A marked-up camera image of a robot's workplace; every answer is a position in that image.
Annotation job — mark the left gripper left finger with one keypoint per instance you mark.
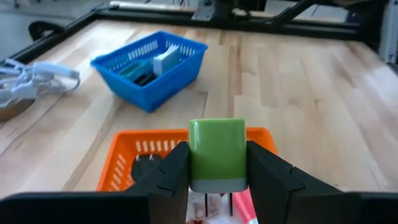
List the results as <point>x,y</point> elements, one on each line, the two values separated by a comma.
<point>171,186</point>

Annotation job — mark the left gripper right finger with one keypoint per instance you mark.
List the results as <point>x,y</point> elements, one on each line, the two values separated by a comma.
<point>276,193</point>

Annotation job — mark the black white wall charger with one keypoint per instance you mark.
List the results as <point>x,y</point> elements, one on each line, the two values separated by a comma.
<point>143,168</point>

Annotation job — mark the red wall charger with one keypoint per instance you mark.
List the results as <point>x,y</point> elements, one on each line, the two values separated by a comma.
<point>244,205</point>

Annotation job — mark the green wall charger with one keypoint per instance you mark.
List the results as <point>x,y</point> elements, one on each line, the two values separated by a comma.
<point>217,149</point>

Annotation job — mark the orange plastic basket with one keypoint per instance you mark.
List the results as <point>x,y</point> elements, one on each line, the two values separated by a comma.
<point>124,146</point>

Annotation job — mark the blue plastic basket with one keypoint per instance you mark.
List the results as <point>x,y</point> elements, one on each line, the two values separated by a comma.
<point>149,96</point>

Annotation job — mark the black display meter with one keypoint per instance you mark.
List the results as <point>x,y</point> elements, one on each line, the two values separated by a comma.
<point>144,79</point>

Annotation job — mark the teal display meter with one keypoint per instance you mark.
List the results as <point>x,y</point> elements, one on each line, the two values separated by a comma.
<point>136,68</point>

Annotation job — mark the white display meter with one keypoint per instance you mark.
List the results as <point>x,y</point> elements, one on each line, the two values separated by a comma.
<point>166,60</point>

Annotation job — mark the brass lamp base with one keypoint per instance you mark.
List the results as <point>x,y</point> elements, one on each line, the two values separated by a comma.
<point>12,110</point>

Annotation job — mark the black table clamp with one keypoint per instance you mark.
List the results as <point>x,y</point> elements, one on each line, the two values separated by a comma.
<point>40,26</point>

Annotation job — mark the grey metal bracket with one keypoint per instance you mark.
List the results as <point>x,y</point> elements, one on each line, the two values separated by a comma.
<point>202,12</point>

